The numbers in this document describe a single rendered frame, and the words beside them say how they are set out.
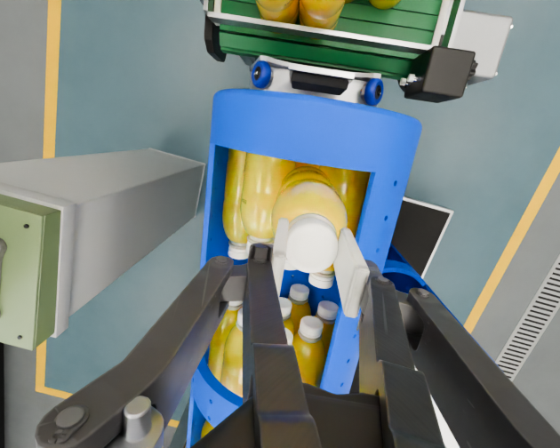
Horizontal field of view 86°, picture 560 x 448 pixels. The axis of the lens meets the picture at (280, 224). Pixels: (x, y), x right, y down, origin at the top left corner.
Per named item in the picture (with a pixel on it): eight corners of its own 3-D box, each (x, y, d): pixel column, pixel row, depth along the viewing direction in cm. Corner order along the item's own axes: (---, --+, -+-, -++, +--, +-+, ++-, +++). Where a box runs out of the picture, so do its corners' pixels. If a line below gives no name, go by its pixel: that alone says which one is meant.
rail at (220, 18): (212, 22, 53) (207, 16, 50) (212, 17, 52) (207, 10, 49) (437, 57, 52) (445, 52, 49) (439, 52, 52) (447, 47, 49)
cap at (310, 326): (295, 335, 50) (297, 326, 49) (301, 323, 53) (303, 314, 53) (318, 343, 49) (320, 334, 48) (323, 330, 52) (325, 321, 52)
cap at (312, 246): (284, 260, 24) (283, 269, 22) (286, 213, 23) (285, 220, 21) (332, 263, 24) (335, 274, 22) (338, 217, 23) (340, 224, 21)
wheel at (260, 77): (260, 86, 52) (270, 89, 53) (264, 57, 50) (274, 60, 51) (248, 87, 55) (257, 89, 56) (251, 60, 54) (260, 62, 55)
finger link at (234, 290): (263, 310, 15) (203, 300, 15) (271, 265, 19) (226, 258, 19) (268, 283, 14) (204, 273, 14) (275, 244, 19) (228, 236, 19)
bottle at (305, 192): (279, 214, 42) (263, 276, 24) (282, 164, 40) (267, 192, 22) (329, 218, 42) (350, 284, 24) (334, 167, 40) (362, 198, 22)
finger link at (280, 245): (277, 306, 16) (264, 304, 16) (283, 254, 23) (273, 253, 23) (286, 256, 15) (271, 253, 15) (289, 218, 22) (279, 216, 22)
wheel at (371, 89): (360, 102, 53) (371, 103, 51) (366, 75, 51) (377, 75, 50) (371, 107, 56) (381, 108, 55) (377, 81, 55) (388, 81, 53)
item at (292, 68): (288, 91, 57) (286, 79, 45) (291, 77, 56) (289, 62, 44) (340, 99, 57) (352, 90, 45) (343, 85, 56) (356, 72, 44)
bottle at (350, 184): (376, 157, 44) (348, 271, 49) (331, 149, 46) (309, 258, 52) (369, 157, 38) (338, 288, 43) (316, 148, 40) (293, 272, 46)
